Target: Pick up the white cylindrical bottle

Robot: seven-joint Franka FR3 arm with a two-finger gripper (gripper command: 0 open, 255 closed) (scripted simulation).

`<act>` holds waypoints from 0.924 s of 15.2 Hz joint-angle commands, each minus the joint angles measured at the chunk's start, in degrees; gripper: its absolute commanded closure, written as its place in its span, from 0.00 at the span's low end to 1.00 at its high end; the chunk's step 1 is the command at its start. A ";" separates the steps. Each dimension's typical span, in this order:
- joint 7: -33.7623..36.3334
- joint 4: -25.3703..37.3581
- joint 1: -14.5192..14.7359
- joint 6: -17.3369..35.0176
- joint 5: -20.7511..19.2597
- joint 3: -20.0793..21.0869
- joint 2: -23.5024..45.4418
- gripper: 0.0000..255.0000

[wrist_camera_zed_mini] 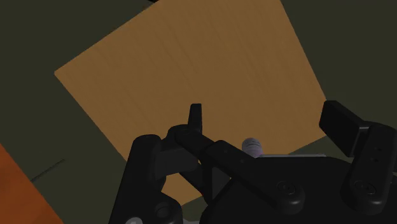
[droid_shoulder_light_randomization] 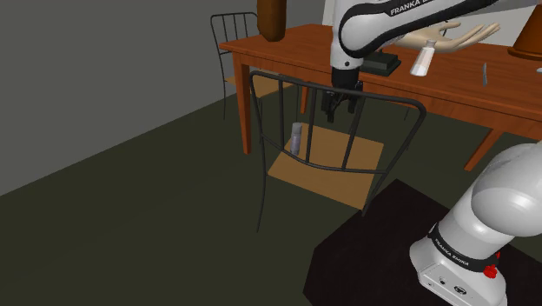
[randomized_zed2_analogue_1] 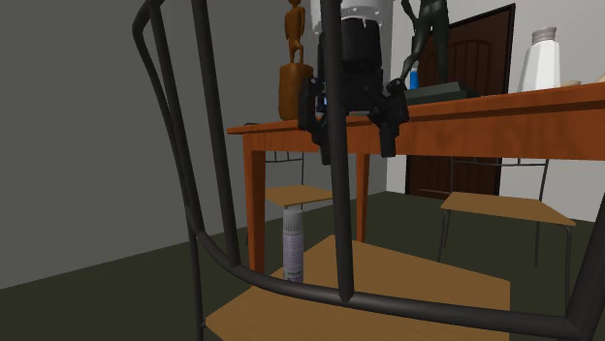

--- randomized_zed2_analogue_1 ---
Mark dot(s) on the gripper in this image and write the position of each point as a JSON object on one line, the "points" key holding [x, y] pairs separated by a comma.
{"points": [[361, 61]]}

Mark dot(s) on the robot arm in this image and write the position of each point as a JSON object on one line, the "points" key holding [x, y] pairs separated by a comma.
{"points": [[373, 9]]}

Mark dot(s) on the brown wooden figure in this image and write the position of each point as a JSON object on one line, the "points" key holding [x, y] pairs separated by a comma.
{"points": [[294, 89]]}

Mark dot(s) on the small blue bottle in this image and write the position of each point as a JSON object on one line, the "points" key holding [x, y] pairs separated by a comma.
{"points": [[414, 79]]}

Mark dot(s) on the thin metal chair wooden seat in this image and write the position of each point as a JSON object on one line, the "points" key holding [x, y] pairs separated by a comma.
{"points": [[501, 207], [298, 194]]}

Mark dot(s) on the dark green human statue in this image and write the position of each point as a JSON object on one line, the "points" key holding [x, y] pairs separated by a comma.
{"points": [[437, 28]]}

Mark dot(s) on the orange wooden table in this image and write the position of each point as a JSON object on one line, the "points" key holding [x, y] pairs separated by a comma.
{"points": [[472, 130]]}

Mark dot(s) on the dark brown door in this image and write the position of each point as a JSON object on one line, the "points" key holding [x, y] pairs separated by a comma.
{"points": [[477, 56]]}

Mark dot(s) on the grey spray can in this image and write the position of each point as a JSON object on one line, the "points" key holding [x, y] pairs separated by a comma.
{"points": [[293, 245]]}

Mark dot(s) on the black metal chair wooden seat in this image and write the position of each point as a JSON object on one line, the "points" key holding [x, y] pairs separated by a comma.
{"points": [[406, 283]]}

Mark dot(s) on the white bottle grey cap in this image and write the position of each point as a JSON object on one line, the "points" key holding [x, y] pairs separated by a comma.
{"points": [[541, 64]]}

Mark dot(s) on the small beige object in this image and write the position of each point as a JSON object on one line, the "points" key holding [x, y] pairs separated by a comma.
{"points": [[571, 83]]}

